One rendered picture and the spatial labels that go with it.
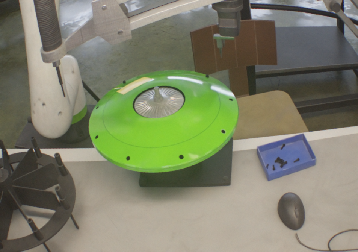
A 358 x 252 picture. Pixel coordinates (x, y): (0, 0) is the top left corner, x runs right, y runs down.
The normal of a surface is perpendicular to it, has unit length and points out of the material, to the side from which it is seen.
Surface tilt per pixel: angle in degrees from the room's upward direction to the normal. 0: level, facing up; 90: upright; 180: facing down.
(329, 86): 0
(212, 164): 0
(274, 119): 0
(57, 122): 86
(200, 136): 23
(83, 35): 90
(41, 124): 79
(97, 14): 90
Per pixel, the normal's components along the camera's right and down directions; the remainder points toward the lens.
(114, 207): -0.11, -0.79
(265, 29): -0.11, 0.62
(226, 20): -0.24, 0.32
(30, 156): 0.94, 0.07
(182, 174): 0.40, 0.52
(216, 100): 0.25, -0.76
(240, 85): 0.16, 0.46
